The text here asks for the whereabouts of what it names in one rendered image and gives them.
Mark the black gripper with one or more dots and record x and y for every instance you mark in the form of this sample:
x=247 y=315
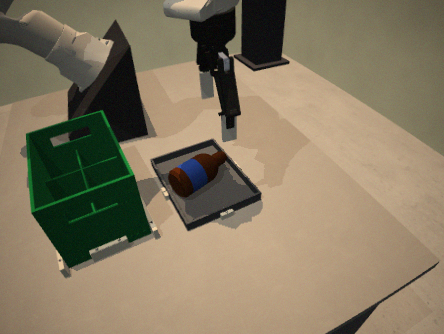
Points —
x=213 y=34

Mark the brown bottle with blue label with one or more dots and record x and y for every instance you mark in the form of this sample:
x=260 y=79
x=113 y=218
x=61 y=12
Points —
x=195 y=173

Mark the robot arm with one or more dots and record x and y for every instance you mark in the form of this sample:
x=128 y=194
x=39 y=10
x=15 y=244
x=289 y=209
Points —
x=80 y=57

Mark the dark green divided crate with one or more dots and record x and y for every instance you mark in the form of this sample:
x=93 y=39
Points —
x=74 y=239

